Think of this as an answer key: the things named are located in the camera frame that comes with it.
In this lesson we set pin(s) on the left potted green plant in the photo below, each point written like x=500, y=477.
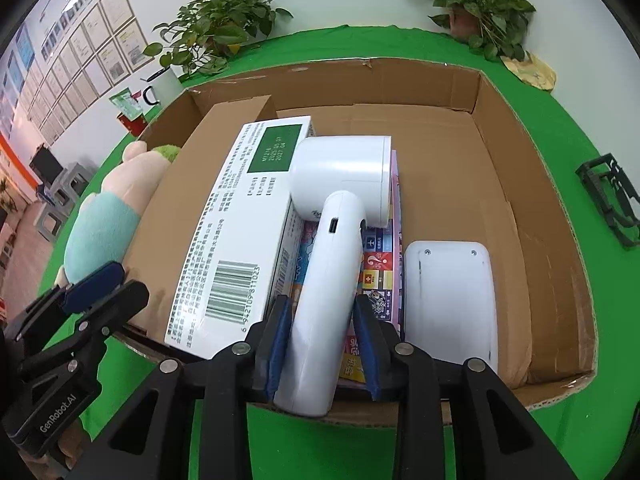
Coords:
x=206, y=34

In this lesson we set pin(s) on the green packet in cup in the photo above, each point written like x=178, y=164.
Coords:
x=127, y=105

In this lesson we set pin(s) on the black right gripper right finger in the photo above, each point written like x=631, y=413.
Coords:
x=495, y=437

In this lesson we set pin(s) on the black plastic bracket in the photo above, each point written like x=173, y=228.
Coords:
x=613, y=194

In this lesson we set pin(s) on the green table cloth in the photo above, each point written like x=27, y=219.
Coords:
x=590, y=427

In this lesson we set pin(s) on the person's left hand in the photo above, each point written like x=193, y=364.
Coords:
x=72, y=443

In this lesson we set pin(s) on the white enamel mug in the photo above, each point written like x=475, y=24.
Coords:
x=162, y=88

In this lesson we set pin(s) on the framed certificates on wall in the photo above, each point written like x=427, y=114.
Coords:
x=92, y=47

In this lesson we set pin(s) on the white rounded device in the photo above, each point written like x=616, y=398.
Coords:
x=450, y=309

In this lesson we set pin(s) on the grey plastic stool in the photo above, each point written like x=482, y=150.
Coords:
x=60, y=199

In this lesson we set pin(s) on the right potted green plant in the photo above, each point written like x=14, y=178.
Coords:
x=492, y=28

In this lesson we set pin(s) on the white handheld hair dryer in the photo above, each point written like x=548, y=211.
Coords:
x=343, y=183

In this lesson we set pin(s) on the large open cardboard box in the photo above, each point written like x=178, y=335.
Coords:
x=468, y=170

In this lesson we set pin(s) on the white green medicine box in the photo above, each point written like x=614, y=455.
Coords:
x=244, y=248

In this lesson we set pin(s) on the long brown cardboard box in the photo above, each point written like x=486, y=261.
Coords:
x=156, y=254

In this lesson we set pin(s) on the plush pig toy blue shirt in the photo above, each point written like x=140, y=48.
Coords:
x=107, y=220

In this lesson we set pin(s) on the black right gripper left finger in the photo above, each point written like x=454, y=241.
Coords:
x=150, y=436

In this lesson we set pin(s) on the potted green plant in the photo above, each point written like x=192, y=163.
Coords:
x=492, y=28
x=206, y=34

